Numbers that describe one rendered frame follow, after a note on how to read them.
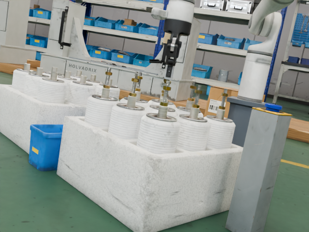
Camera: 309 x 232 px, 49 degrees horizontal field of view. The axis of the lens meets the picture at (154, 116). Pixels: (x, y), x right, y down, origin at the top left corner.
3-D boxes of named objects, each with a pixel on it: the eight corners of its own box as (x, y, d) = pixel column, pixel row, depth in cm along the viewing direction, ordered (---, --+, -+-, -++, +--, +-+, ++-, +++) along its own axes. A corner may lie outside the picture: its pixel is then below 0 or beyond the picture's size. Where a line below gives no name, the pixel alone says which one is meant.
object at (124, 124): (101, 176, 87) (113, 107, 84) (101, 165, 97) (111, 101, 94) (139, 181, 89) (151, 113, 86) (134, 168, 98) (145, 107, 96)
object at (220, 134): (227, 181, 103) (240, 122, 100) (216, 188, 95) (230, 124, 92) (198, 171, 107) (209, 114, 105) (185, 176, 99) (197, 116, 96)
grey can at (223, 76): (218, 80, 565) (220, 69, 562) (227, 82, 560) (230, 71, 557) (216, 80, 551) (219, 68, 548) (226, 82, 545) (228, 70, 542)
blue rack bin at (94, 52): (101, 58, 665) (103, 47, 661) (118, 61, 652) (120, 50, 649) (87, 56, 618) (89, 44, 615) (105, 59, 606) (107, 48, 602)
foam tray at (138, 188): (150, 164, 129) (159, 118, 127) (237, 207, 102) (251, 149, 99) (55, 174, 102) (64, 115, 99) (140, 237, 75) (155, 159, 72)
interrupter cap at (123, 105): (117, 108, 86) (117, 106, 86) (115, 104, 93) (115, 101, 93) (146, 113, 87) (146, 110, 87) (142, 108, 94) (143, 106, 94)
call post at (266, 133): (239, 222, 92) (266, 109, 87) (263, 234, 87) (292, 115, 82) (224, 228, 87) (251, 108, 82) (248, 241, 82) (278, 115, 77)
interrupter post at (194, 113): (187, 119, 89) (190, 107, 89) (189, 118, 92) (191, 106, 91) (196, 121, 89) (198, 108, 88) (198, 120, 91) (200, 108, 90)
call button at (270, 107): (268, 111, 85) (270, 102, 85) (283, 114, 82) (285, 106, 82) (260, 110, 82) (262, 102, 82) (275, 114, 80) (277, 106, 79)
